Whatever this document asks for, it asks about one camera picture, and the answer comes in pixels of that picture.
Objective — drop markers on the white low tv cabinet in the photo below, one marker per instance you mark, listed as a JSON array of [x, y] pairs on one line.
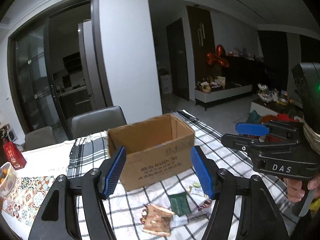
[[211, 99]]

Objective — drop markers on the dark green snack packet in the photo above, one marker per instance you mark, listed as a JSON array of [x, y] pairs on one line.
[[179, 204]]

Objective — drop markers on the brown snack packet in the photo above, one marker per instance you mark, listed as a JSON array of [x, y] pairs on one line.
[[156, 220]]

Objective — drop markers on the patterned floral placemat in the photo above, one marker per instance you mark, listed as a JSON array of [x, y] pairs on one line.
[[26, 197]]

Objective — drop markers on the white box on floor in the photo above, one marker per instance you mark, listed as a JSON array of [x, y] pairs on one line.
[[166, 84]]

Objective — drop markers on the right hand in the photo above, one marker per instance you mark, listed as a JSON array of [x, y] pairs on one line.
[[295, 193]]

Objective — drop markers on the glass sliding door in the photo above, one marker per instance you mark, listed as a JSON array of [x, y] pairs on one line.
[[31, 80]]

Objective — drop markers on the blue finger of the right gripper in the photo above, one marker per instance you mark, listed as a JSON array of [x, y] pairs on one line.
[[249, 145], [275, 128]]

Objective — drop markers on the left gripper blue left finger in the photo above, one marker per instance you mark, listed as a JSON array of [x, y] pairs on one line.
[[57, 217]]

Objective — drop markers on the red foil balloons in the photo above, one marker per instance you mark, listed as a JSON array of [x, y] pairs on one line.
[[218, 57]]

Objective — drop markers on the black white plaid tablecloth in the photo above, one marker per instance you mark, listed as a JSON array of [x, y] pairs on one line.
[[124, 209]]

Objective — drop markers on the silver purple snack bar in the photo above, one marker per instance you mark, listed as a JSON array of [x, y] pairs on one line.
[[190, 218]]

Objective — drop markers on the brown cardboard box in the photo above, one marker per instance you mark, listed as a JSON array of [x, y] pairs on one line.
[[156, 149]]

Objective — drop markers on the clear plastic food container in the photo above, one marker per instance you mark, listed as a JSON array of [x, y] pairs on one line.
[[8, 178]]

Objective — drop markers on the low coffee table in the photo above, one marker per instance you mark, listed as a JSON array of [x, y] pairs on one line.
[[273, 108]]

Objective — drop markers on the grey dining chair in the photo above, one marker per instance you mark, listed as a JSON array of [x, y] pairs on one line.
[[39, 138], [97, 121]]

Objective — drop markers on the light green candy wrapper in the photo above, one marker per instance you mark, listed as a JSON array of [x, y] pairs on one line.
[[196, 189]]

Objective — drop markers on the red gift bag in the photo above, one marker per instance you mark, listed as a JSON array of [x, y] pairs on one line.
[[13, 155]]

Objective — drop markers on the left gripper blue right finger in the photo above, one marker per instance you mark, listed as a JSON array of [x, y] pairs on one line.
[[260, 217]]

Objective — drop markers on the dark wooden door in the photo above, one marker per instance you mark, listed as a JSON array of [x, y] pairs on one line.
[[178, 59]]

